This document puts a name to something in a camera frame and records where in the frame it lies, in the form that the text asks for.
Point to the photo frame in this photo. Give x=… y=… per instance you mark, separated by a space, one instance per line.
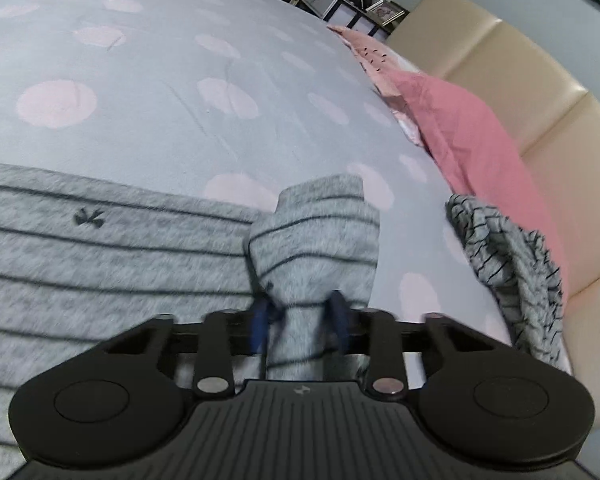
x=386 y=11

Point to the salmon pink pillow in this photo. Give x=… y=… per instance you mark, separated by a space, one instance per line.
x=465 y=130

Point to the polka dot bed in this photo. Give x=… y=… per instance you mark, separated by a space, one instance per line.
x=155 y=85

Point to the grey striped bow print garment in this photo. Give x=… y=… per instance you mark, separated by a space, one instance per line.
x=130 y=260

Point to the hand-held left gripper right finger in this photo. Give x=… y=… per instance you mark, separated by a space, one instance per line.
x=339 y=320

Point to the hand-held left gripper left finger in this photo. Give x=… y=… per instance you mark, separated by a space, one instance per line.
x=260 y=325

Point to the thin black striped grey garment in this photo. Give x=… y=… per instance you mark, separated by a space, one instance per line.
x=510 y=270

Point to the beige padded headboard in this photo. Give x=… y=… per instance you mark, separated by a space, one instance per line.
x=555 y=125

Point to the white nightstand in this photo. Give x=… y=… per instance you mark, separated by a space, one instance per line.
x=325 y=0

